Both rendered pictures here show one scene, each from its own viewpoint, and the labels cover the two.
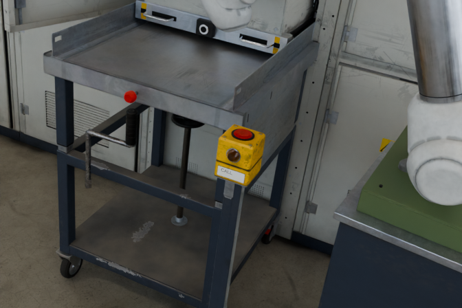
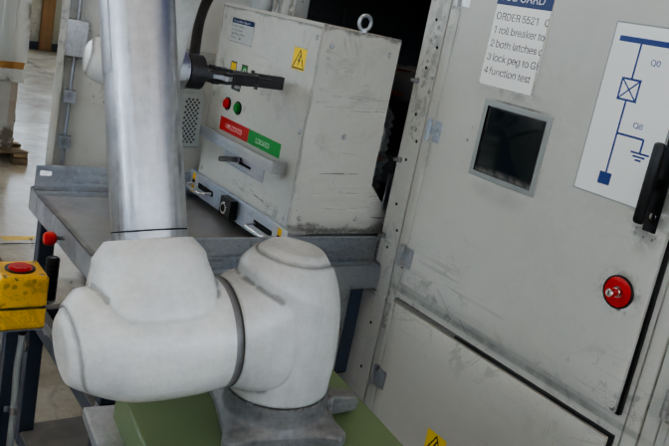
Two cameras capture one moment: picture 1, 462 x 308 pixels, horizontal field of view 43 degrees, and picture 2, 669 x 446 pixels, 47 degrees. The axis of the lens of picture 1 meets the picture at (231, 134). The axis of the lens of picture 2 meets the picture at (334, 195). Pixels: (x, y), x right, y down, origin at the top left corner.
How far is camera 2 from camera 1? 1.16 m
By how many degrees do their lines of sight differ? 34
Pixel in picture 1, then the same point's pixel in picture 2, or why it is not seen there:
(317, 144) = not seen: hidden behind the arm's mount
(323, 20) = (387, 235)
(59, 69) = (35, 204)
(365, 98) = (414, 357)
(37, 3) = (89, 150)
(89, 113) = not seen: hidden behind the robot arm
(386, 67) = (444, 316)
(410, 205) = (138, 419)
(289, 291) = not seen: outside the picture
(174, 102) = (79, 253)
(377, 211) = (120, 422)
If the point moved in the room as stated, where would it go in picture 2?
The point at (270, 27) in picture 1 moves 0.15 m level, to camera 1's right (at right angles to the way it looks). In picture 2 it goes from (279, 215) to (331, 235)
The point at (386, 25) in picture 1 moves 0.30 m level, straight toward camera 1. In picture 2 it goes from (442, 250) to (342, 259)
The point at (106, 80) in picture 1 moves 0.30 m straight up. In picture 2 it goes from (52, 221) to (66, 96)
